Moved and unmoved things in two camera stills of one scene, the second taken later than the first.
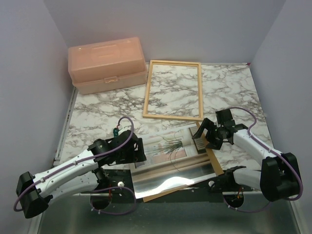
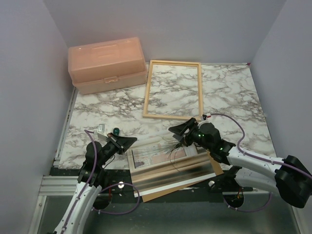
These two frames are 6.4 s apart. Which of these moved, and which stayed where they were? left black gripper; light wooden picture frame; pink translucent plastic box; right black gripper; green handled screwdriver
Moved: right black gripper; left black gripper
Stayed: light wooden picture frame; pink translucent plastic box; green handled screwdriver
